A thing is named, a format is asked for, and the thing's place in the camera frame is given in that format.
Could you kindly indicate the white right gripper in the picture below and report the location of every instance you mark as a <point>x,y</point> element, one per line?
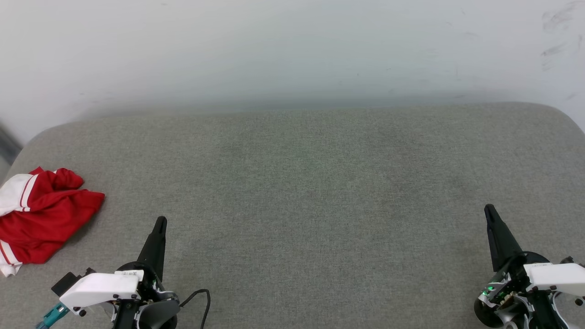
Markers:
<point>555,276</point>

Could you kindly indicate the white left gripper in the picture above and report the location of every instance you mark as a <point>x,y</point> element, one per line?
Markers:
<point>103,288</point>

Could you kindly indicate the red and white shirt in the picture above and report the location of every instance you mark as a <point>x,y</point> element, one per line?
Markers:
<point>45,214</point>

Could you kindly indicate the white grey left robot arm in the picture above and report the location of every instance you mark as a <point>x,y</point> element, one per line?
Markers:
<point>157,317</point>

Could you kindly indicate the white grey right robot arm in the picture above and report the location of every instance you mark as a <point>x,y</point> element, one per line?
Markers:
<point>541,313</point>

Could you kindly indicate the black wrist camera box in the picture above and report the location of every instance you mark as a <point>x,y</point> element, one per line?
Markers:
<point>66,282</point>

